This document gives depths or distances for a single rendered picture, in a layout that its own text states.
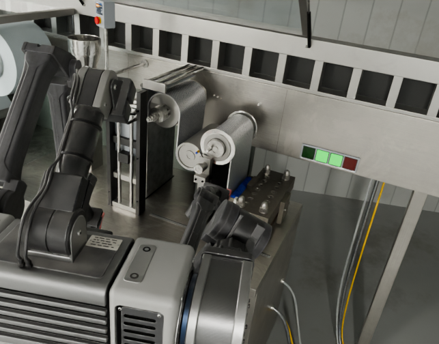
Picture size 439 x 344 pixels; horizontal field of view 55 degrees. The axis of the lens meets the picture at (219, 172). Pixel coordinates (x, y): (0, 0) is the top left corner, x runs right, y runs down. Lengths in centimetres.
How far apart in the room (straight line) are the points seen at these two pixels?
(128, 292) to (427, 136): 144
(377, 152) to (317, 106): 31
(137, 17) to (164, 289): 165
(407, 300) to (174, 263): 265
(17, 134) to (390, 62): 131
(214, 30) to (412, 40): 210
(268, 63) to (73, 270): 146
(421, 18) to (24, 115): 314
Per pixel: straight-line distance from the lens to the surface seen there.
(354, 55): 176
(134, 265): 63
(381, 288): 239
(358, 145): 185
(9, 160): 97
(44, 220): 63
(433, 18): 370
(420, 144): 183
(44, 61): 104
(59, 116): 117
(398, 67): 176
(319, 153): 188
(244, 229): 78
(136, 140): 167
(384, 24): 362
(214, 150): 164
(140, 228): 176
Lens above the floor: 194
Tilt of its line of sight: 28 degrees down
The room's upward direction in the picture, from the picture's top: 7 degrees clockwise
